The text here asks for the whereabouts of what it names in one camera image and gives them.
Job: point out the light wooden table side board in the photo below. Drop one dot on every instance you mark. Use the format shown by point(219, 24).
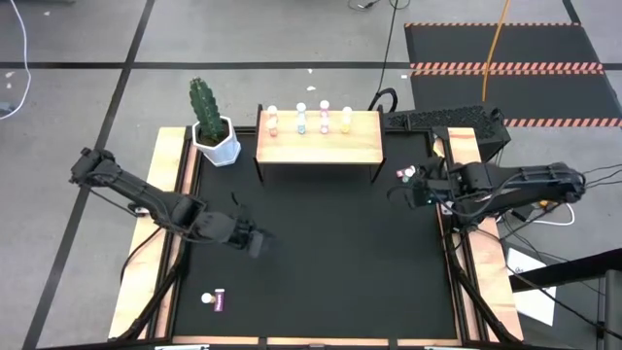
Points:
point(127, 306)
point(498, 291)

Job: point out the black metal beam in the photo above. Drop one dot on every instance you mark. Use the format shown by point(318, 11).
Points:
point(573, 269)

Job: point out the black aluminium table frame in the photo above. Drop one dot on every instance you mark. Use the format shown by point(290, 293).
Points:
point(248, 130)

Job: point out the silver mounting plate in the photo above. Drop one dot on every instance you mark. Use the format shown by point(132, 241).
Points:
point(444, 209)

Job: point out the white label strip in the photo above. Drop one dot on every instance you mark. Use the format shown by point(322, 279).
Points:
point(452, 348)
point(182, 348)

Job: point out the black hazard striped floor mat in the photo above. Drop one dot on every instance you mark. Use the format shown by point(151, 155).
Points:
point(461, 46)
point(544, 97)

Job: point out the wooden shelf black metal frame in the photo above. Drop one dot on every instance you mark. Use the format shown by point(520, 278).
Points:
point(318, 146)

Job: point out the white hexagonal plant pot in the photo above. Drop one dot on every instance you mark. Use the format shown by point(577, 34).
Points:
point(221, 153)

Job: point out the white paper sheet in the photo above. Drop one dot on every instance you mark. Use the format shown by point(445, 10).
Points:
point(537, 306)

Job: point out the light wooden table edge strip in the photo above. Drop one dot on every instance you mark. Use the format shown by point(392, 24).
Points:
point(218, 340)

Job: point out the gray metal post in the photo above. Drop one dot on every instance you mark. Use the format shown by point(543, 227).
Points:
point(613, 316)

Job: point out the orange power plug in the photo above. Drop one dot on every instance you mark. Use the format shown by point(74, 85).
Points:
point(545, 204)

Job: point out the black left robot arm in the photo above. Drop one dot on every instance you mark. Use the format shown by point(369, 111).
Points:
point(146, 199)

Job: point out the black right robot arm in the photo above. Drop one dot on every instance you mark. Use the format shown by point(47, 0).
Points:
point(525, 182)

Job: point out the green artificial cactus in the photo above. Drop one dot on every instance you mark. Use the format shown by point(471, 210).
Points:
point(201, 104)

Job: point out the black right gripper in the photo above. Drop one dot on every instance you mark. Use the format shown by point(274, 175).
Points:
point(433, 174)

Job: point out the dark table mat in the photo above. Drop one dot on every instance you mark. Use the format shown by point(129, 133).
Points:
point(291, 316)

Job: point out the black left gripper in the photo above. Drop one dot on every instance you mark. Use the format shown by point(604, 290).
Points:
point(245, 231)

